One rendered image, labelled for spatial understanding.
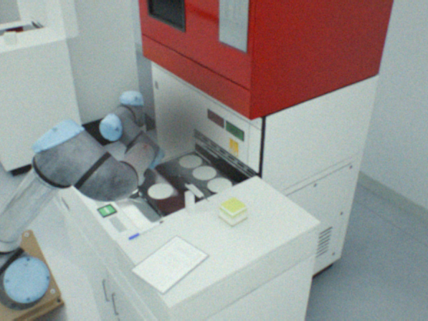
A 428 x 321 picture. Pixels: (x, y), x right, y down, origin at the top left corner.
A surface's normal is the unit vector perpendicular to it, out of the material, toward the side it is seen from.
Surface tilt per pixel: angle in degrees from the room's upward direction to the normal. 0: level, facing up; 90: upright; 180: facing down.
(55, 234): 0
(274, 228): 0
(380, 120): 90
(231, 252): 0
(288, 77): 90
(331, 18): 90
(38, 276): 51
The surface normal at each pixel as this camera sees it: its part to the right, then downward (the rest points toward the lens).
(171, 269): 0.00, -0.83
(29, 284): 0.52, -0.21
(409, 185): -0.81, 0.33
